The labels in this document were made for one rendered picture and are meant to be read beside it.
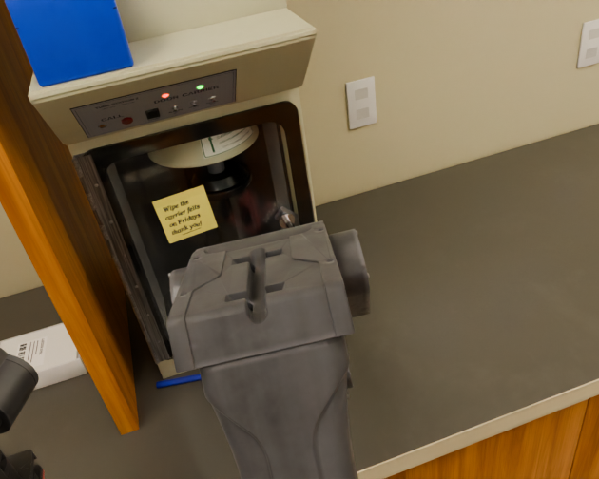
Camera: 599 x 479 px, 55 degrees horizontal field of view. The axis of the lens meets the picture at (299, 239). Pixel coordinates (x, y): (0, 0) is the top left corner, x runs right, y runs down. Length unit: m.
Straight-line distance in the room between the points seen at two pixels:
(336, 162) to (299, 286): 1.18
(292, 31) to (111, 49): 0.20
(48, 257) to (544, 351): 0.78
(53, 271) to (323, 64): 0.77
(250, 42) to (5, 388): 0.44
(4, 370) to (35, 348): 0.53
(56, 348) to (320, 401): 0.95
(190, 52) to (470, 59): 0.93
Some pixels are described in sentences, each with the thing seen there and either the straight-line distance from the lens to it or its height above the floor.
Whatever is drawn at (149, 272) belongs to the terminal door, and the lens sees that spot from 0.90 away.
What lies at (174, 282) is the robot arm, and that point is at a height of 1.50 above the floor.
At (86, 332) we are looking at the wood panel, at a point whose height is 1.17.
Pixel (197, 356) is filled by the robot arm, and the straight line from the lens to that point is 0.24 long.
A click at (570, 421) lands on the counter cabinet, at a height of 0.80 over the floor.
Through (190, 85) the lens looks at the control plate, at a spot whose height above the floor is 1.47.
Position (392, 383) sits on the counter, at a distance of 0.98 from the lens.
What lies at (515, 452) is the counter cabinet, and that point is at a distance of 1.12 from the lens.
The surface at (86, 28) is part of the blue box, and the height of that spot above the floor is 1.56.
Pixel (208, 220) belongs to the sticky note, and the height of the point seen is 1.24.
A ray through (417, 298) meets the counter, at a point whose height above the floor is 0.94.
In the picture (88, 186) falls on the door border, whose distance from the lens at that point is 0.82.
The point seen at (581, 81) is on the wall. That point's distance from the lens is 1.72.
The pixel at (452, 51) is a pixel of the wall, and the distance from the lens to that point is 1.45.
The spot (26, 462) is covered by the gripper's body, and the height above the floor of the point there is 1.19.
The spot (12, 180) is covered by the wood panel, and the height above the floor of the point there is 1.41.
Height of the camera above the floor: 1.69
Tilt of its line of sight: 35 degrees down
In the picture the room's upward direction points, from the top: 9 degrees counter-clockwise
